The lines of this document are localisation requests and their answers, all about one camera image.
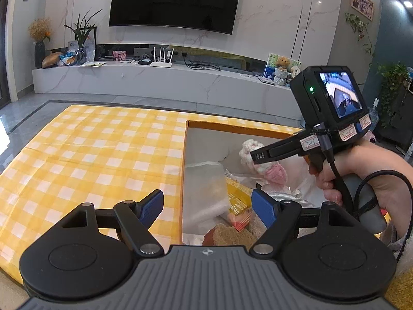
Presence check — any white crinkled plastic bag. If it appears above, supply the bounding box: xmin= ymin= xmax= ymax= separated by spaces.
xmin=224 ymin=157 xmax=325 ymax=208

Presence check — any pink white knitted toy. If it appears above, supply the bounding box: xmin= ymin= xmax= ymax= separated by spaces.
xmin=238 ymin=138 xmax=288 ymax=184

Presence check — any brown fluffy plush toy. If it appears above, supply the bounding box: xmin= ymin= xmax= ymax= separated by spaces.
xmin=202 ymin=224 xmax=257 ymax=250

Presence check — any person's right hand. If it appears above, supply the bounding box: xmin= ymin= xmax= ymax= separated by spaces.
xmin=309 ymin=139 xmax=412 ymax=242

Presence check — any yellow snack packet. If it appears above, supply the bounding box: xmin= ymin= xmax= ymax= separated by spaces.
xmin=225 ymin=177 xmax=253 ymax=232

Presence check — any yellow checkered tablecloth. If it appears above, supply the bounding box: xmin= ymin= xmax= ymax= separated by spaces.
xmin=1 ymin=105 xmax=295 ymax=281

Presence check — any teddy bear on console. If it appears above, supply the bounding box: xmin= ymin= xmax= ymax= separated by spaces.
xmin=274 ymin=56 xmax=291 ymax=86

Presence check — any white marble TV console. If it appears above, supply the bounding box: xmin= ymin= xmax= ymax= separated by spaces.
xmin=32 ymin=62 xmax=301 ymax=120

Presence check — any orange storage box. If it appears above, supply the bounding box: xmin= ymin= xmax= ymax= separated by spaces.
xmin=179 ymin=120 xmax=327 ymax=246

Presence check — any white wifi router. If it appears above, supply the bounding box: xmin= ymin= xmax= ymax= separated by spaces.
xmin=150 ymin=48 xmax=174 ymax=68

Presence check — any green plant glass vase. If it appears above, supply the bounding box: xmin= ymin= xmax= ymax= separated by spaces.
xmin=64 ymin=9 xmax=101 ymax=65

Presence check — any dried flowers black vase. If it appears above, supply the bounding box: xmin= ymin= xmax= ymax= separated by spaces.
xmin=28 ymin=18 xmax=51 ymax=69

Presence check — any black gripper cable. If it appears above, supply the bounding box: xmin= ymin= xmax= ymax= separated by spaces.
xmin=317 ymin=125 xmax=413 ymax=262

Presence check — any camera box with screen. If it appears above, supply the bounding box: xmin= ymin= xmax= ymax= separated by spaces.
xmin=290 ymin=66 xmax=372 ymax=142

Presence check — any framed wall picture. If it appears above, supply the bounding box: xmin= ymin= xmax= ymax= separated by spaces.
xmin=351 ymin=0 xmax=375 ymax=21

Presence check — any black wall television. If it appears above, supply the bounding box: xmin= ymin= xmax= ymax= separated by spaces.
xmin=109 ymin=0 xmax=239 ymax=34

